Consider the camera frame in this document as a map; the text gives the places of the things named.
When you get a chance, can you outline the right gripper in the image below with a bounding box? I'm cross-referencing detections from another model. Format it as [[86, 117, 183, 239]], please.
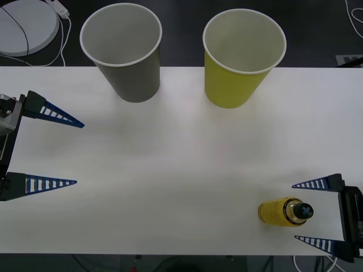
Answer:
[[292, 173, 363, 263]]

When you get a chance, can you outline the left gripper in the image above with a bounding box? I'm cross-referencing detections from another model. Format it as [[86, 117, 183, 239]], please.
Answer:
[[0, 90, 85, 202]]

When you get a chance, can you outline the white round disc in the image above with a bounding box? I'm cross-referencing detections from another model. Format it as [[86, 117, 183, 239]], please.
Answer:
[[0, 0, 60, 56]]

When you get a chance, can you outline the yellow bottle with black cap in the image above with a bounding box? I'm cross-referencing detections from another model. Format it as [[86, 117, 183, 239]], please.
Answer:
[[258, 197, 314, 227]]

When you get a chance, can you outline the white power strip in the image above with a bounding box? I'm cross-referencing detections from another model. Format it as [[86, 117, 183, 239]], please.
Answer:
[[45, 0, 70, 19]]

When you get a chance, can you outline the grey plastic waste bin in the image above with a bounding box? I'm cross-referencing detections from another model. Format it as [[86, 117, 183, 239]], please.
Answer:
[[79, 2, 163, 103]]

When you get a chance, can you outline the grey marker board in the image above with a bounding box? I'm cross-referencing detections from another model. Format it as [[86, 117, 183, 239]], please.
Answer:
[[335, 53, 363, 69]]

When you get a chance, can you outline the thin black cable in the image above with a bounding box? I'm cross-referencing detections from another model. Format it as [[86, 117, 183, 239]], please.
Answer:
[[0, 5, 30, 55]]

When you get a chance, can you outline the white power strip cable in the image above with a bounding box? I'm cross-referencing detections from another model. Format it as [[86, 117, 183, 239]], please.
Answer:
[[0, 16, 72, 67]]

